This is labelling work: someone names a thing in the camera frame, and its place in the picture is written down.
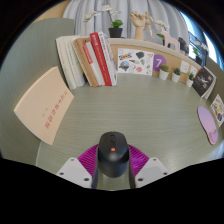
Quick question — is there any purple mouse pad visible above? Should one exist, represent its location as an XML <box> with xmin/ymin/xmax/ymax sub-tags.
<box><xmin>197</xmin><ymin>105</ymin><xmax>220</xmax><ymax>146</ymax></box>

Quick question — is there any white sticker sheet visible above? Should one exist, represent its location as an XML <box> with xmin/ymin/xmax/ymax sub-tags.
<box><xmin>117</xmin><ymin>48</ymin><xmax>155</xmax><ymax>77</ymax></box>

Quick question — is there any red spine book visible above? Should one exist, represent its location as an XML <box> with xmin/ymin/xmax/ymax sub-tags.
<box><xmin>89</xmin><ymin>31</ymin><xmax>113</xmax><ymax>87</ymax></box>

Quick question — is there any green felt desk divider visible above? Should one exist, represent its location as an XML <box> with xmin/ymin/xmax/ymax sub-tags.
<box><xmin>0</xmin><ymin>18</ymin><xmax>76</xmax><ymax>166</ymax></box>

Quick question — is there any small plant in white pot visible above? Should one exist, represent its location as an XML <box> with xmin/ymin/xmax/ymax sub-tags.
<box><xmin>171</xmin><ymin>67</ymin><xmax>182</xmax><ymax>84</ymax></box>
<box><xmin>185</xmin><ymin>72</ymin><xmax>195</xmax><ymax>88</ymax></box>
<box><xmin>158</xmin><ymin>64</ymin><xmax>170</xmax><ymax>81</ymax></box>

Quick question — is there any dark framed window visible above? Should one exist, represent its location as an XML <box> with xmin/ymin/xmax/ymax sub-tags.
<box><xmin>181</xmin><ymin>11</ymin><xmax>221</xmax><ymax>68</ymax></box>

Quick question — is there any white book stack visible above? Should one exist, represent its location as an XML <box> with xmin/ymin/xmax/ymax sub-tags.
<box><xmin>55</xmin><ymin>35</ymin><xmax>87</xmax><ymax>90</ymax></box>

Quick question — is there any white orchid behind horses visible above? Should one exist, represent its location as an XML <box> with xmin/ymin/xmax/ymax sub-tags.
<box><xmin>155</xmin><ymin>19</ymin><xmax>171</xmax><ymax>40</ymax></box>

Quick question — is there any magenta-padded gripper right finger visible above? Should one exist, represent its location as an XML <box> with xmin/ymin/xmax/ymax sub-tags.
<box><xmin>127</xmin><ymin>144</ymin><xmax>170</xmax><ymax>189</ymax></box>

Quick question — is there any black computer mouse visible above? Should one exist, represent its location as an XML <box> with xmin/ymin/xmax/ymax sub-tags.
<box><xmin>97</xmin><ymin>131</ymin><xmax>130</xmax><ymax>178</ymax></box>

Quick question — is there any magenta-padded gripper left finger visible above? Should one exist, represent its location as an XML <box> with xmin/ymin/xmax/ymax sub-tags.
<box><xmin>55</xmin><ymin>143</ymin><xmax>100</xmax><ymax>190</ymax></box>

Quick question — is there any white wall socket plate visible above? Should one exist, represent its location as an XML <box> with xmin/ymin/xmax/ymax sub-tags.
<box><xmin>179</xmin><ymin>59</ymin><xmax>190</xmax><ymax>74</ymax></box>
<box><xmin>189</xmin><ymin>64</ymin><xmax>198</xmax><ymax>78</ymax></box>

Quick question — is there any tan cover book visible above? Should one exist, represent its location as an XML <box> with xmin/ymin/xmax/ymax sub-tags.
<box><xmin>72</xmin><ymin>36</ymin><xmax>101</xmax><ymax>88</ymax></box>

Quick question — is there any white orchid in black pot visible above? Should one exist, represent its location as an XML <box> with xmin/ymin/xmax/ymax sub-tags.
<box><xmin>83</xmin><ymin>4</ymin><xmax>124</xmax><ymax>39</ymax></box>

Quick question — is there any large white orchid black pot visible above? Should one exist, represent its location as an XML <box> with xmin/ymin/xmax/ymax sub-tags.
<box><xmin>192</xmin><ymin>43</ymin><xmax>205</xmax><ymax>66</ymax></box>

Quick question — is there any pink wooden horse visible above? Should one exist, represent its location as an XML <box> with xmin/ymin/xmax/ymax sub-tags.
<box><xmin>162</xmin><ymin>30</ymin><xmax>181</xmax><ymax>53</ymax></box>

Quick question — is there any wooden mannequin figure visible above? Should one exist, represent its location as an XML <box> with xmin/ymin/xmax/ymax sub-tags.
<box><xmin>142</xmin><ymin>10</ymin><xmax>158</xmax><ymax>42</ymax></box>

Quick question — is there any black cover book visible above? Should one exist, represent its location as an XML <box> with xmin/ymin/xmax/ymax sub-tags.
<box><xmin>192</xmin><ymin>66</ymin><xmax>216</xmax><ymax>98</ymax></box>

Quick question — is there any grey curtain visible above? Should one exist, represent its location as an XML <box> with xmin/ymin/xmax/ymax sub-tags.
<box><xmin>63</xmin><ymin>0</ymin><xmax>189</xmax><ymax>44</ymax></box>

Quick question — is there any wooden hand model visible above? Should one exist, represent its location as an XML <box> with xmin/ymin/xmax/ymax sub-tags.
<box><xmin>129</xmin><ymin>10</ymin><xmax>145</xmax><ymax>41</ymax></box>

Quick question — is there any purple round number sign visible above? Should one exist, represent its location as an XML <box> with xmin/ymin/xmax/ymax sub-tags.
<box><xmin>152</xmin><ymin>54</ymin><xmax>168</xmax><ymax>73</ymax></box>

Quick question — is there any beige booklet with red text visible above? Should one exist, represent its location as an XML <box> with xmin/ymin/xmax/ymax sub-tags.
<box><xmin>13</xmin><ymin>65</ymin><xmax>75</xmax><ymax>146</ymax></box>

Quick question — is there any black wooden horse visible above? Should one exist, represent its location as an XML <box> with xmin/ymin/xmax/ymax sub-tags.
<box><xmin>178</xmin><ymin>36</ymin><xmax>190</xmax><ymax>55</ymax></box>

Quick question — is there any colourful food sticker sheet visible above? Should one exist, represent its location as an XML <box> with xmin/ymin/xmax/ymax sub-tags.
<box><xmin>210</xmin><ymin>93</ymin><xmax>224</xmax><ymax>128</ymax></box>

